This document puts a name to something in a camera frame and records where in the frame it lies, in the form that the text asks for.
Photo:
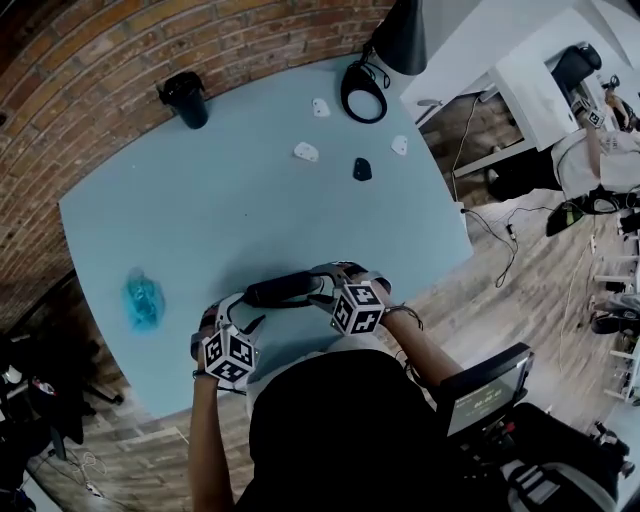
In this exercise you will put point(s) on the white power strip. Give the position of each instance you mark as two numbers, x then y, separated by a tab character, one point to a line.
594	245

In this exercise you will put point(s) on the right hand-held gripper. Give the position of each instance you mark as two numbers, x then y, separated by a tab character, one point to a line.
357	310

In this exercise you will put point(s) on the black chest-mounted screen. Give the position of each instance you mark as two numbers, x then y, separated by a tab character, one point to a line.
480	405

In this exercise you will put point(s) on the white table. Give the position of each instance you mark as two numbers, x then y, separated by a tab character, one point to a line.
530	100

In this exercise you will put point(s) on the grey metal stand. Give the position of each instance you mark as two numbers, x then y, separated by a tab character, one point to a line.
430	105

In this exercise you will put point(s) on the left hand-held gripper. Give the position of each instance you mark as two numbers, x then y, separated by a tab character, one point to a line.
230	357

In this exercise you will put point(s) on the black plastic piece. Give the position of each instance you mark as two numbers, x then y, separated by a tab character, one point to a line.
362	169

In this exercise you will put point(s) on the black office chair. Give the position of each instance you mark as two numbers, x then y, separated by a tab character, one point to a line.
45	395
577	62

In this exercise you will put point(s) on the black drinking bottle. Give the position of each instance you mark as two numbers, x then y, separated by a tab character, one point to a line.
187	100

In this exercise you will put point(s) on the person's left hand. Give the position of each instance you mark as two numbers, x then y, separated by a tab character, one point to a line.
197	345

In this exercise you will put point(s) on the blue crumpled plastic bag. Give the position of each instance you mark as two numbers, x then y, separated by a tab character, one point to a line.
144	300

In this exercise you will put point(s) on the black desk lamp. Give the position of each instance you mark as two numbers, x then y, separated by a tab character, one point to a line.
400	35

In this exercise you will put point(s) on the black telephone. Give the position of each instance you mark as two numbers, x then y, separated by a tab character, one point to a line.
285	291

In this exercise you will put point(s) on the person's right hand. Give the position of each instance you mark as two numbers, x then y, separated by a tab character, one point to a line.
356	272

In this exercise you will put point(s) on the person's black shirt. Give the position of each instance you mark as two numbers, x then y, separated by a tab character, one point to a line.
340	440

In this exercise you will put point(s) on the person's right forearm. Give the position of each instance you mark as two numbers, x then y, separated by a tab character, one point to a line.
420	345

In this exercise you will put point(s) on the person's left forearm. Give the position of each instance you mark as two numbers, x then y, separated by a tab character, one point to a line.
207	440

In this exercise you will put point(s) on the white plastic piece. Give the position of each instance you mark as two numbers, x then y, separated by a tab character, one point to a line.
399	145
320	107
306	151

